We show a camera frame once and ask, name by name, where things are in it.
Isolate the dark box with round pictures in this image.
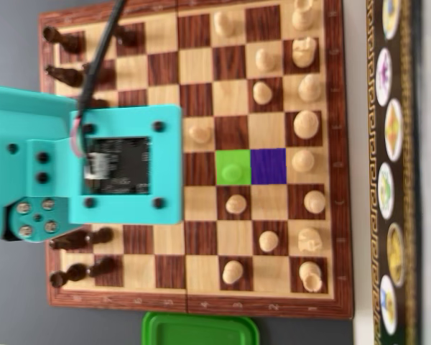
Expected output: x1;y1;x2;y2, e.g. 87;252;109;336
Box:
365;0;423;345

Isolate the light wooden chess queen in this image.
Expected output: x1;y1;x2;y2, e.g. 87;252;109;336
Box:
291;149;315;173

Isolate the wooden chessboard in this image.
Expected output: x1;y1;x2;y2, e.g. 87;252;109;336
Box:
37;0;355;321

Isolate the light wooden chess king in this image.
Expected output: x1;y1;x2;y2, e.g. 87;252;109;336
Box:
293;109;320;140

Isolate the green plastic lid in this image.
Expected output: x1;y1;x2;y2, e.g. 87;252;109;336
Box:
142;310;260;345

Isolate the light wooden chess bishop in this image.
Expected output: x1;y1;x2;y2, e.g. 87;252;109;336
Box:
303;190;327;215
297;73;323;104

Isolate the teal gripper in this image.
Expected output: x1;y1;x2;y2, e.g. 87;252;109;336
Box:
0;138;77;246

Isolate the light wooden chess pawn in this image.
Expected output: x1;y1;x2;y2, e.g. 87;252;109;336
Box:
222;163;244;183
225;194;248;216
259;230;279;252
213;11;235;37
253;80;273;106
222;259;244;285
188;124;213;144
255;48;277;73

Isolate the light wooden chess knight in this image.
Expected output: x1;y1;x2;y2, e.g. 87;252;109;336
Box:
292;36;317;69
297;226;323;253

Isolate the light wooden chess rook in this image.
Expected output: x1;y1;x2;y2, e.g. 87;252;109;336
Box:
298;261;323;293
292;0;315;32

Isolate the black camera cable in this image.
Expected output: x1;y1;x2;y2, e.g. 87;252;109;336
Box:
70;0;127;159

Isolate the dark wooden chess rook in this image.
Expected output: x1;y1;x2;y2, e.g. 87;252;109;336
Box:
49;263;89;288
42;26;85;54

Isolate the teal camera mount with board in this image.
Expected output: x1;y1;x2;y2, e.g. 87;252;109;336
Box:
27;104;183;226

